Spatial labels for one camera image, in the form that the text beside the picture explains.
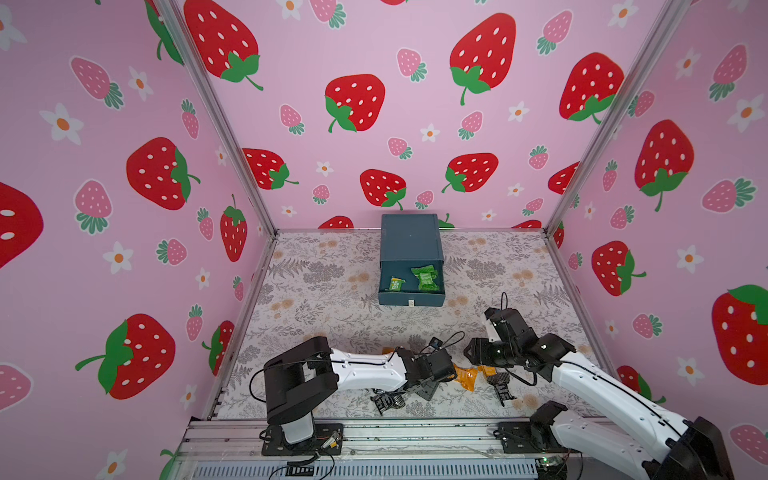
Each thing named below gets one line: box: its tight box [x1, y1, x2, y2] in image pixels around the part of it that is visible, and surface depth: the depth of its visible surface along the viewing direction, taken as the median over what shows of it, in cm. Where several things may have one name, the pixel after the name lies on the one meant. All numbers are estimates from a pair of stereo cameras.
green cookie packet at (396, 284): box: [389, 276, 407, 291], surface depth 86 cm
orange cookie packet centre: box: [454, 364, 478, 392], surface depth 85 cm
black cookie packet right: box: [487, 372, 517, 400], surface depth 83 cm
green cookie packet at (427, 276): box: [411, 264, 440, 292], surface depth 86 cm
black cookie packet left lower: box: [370, 392, 406, 416], surface depth 81 cm
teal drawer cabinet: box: [378, 214, 446, 307], surface depth 88 cm
